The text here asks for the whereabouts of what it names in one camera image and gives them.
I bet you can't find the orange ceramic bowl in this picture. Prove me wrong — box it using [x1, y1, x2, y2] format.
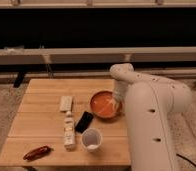
[90, 91, 122, 119]

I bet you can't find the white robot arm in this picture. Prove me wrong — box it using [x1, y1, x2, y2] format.
[110, 63, 192, 171]

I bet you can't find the black smartphone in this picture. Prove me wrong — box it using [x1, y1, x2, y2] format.
[75, 111, 94, 133]

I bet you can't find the white rectangular box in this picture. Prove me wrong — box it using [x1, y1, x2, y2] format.
[59, 96, 73, 112]

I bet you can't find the white plastic cup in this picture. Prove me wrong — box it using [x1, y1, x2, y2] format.
[81, 128, 102, 152]

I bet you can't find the white plastic bottle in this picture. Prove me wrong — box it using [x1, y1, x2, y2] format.
[64, 111, 76, 150]

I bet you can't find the wooden table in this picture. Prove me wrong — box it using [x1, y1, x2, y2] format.
[0, 79, 130, 166]

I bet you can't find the red chili pepper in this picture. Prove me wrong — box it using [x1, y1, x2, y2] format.
[23, 146, 52, 161]

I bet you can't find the long grey bench rail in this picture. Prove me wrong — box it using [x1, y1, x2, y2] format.
[0, 47, 196, 65]

